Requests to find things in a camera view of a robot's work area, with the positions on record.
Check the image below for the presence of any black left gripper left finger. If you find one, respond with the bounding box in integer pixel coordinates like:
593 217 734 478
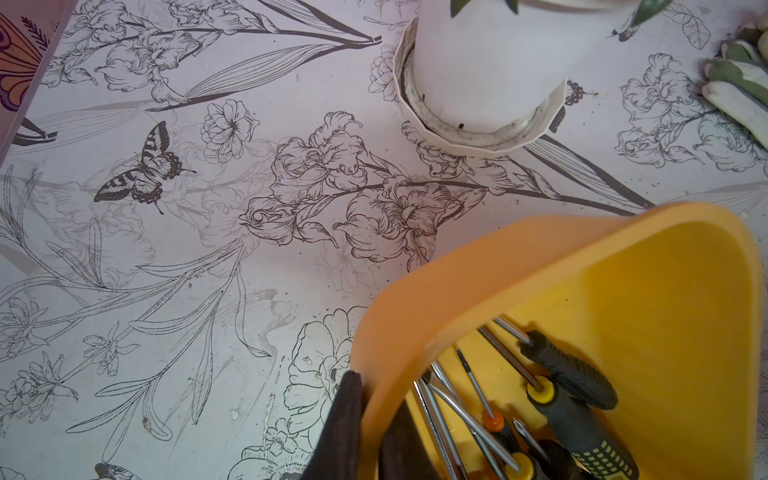
300 371 363 480

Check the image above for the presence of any yellow plastic storage tray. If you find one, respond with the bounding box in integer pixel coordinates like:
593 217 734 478
350 203 764 479

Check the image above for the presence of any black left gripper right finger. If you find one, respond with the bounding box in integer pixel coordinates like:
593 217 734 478
378 401 439 480

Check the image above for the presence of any white plant pot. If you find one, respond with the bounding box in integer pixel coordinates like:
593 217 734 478
413 0 637 133

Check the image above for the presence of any white pot saucer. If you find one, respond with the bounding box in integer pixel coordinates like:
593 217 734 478
393 18 567 158

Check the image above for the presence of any white green work glove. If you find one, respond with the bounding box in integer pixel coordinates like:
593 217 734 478
701 17 767 148

